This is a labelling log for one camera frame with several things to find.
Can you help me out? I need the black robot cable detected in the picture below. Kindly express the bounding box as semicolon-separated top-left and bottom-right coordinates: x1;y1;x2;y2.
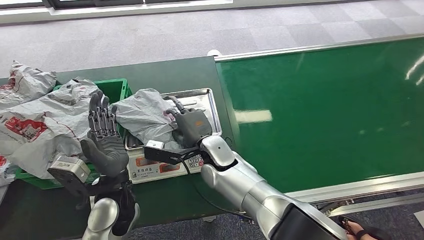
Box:
179;158;254;222

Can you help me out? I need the person's foot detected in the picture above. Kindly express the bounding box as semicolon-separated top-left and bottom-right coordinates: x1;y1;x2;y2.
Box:
344;221;379;240

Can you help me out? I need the aluminium conveyor side rail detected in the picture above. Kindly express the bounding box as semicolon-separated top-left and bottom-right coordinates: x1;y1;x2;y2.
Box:
213;32;424;63
284;171;424;218

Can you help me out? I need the large crumpled grey mailer package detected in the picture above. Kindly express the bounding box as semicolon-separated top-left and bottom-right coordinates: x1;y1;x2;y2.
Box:
0;77;110;180

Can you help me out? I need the black right wrist camera bracket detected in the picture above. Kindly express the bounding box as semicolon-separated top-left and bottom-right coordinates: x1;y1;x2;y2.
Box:
143;139;204;167

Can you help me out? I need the black sandal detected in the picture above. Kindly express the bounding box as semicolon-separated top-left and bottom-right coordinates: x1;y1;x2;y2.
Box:
337;215;395;240

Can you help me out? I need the green conveyor belt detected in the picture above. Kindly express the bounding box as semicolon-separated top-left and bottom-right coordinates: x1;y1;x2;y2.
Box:
215;36;424;194

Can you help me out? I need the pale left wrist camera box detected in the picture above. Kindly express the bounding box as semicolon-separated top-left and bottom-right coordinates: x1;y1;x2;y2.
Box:
47;155;92;197

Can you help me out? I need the dark green work table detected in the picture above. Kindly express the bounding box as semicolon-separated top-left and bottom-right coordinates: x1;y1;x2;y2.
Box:
0;56;246;240

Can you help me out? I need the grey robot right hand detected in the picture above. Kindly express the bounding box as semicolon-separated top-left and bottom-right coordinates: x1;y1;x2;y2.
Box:
165;95;214;149

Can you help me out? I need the grey mailer package red print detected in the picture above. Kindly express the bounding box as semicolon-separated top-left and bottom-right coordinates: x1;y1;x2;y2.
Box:
0;60;58;110

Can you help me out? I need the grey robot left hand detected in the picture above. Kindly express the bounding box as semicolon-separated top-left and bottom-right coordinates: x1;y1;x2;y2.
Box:
80;92;130;179

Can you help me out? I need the grey plastic mailer package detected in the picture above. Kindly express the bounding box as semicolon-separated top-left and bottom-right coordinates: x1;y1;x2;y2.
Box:
110;88;187;151

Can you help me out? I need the white electronic scale steel pan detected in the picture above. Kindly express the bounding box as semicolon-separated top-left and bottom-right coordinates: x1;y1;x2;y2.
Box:
124;87;223;185

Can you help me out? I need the green plastic crate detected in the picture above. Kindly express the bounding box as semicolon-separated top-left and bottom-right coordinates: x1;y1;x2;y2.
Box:
14;78;133;191

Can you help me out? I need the small grey mailer package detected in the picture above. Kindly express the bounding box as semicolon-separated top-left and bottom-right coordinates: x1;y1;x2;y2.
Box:
0;154;18;188

